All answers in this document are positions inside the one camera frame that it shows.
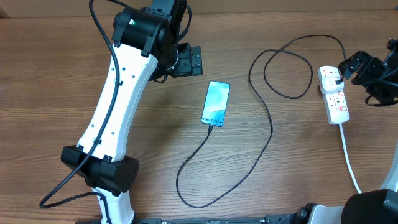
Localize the white charger plug adapter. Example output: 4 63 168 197
320 76 345 94

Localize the white power strip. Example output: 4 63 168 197
318 65 350 125

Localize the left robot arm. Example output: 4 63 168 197
61 0 203 223

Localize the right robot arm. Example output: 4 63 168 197
280 39 397 223

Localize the blue screen Galaxy smartphone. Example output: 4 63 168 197
201 81 231 127

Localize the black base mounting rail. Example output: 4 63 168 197
74 214 312 224

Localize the black USB charging cable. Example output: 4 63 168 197
175 34 348 209

